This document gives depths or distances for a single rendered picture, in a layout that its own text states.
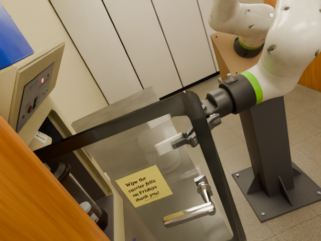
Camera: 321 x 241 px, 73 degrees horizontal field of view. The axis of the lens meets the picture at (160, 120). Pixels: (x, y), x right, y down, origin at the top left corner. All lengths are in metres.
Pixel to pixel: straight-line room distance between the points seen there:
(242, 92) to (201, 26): 3.14
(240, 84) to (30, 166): 0.46
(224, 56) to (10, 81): 1.07
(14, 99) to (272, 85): 0.52
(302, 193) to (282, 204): 0.16
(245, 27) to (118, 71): 2.65
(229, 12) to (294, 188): 1.35
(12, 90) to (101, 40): 3.12
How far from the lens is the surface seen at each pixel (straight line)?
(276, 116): 1.44
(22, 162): 0.30
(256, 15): 1.10
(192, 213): 0.39
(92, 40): 3.45
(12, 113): 0.37
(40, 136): 0.60
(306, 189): 1.92
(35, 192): 0.33
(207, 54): 3.76
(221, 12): 1.05
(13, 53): 0.38
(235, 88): 0.56
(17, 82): 0.35
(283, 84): 0.59
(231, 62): 1.25
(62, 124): 0.72
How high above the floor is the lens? 1.52
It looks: 28 degrees down
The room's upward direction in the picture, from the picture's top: 25 degrees counter-clockwise
